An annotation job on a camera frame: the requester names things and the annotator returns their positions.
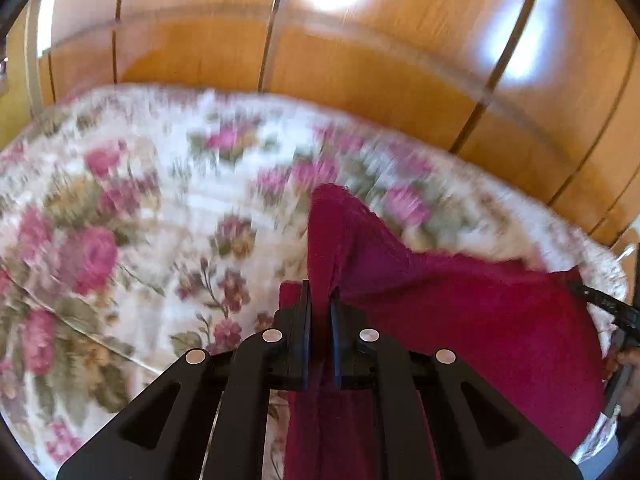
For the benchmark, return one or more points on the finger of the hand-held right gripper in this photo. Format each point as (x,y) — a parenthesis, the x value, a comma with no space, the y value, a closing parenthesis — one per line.
(607,305)

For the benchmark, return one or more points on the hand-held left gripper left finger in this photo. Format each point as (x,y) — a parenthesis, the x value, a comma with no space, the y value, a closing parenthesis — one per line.
(306,340)

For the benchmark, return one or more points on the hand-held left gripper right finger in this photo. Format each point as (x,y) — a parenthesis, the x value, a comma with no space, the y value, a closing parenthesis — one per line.
(335,345)

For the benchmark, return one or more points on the dark red knit garment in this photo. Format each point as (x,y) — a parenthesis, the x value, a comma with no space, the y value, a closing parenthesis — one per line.
(475,320)

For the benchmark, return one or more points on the person's right hand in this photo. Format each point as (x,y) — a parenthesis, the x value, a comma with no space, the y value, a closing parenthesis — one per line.
(620,362)

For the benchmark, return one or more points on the floral bedspread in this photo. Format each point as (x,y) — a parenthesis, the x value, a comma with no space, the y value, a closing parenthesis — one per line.
(150,220)

